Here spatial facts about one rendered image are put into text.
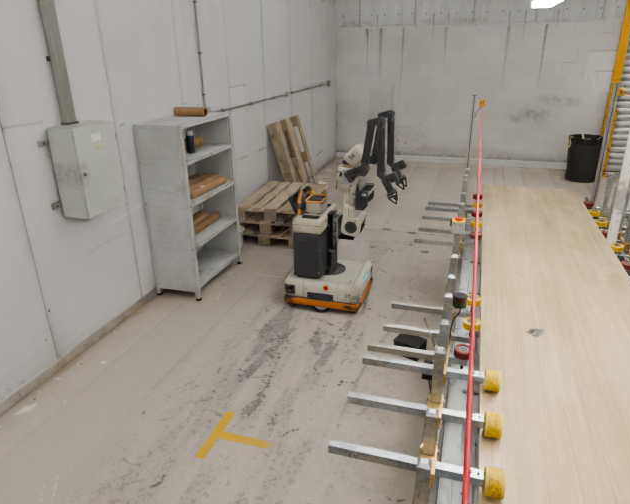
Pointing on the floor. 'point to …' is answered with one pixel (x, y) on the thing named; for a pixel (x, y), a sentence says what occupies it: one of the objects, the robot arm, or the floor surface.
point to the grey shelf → (165, 275)
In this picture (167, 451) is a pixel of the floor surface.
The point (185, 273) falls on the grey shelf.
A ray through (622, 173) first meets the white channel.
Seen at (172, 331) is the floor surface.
